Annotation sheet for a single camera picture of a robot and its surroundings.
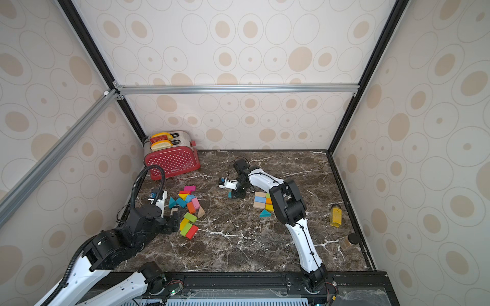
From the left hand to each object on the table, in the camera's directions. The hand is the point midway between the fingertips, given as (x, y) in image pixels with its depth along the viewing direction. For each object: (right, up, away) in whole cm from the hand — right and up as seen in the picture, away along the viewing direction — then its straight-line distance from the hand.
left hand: (177, 211), depth 69 cm
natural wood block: (+31, -3, +25) cm, 40 cm away
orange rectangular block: (+36, -1, +28) cm, 46 cm away
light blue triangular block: (-4, 0, +28) cm, 28 cm away
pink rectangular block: (-1, -2, +28) cm, 28 cm away
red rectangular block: (-8, +3, +31) cm, 32 cm away
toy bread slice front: (-18, +27, +25) cm, 41 cm away
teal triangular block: (+34, -6, +21) cm, 40 cm away
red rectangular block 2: (0, -14, +18) cm, 23 cm away
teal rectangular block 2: (-8, -2, +27) cm, 29 cm away
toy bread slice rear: (-16, +32, +31) cm, 47 cm away
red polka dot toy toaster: (-9, +21, +31) cm, 38 cm away
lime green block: (-1, -7, +20) cm, 21 cm away
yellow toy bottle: (+66, -6, +19) cm, 69 cm away
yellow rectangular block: (+36, -4, +26) cm, 45 cm away
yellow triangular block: (-8, +1, +28) cm, 29 cm away
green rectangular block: (+32, +7, -9) cm, 34 cm away
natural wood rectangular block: (+31, +2, +28) cm, 41 cm away
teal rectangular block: (+16, +2, +30) cm, 34 cm away
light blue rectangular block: (+32, -1, +28) cm, 42 cm away
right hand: (+18, +1, +32) cm, 36 cm away
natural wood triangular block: (+3, -6, +23) cm, 24 cm away
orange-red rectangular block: (-3, -4, +25) cm, 26 cm away
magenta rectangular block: (-6, +5, +34) cm, 35 cm away
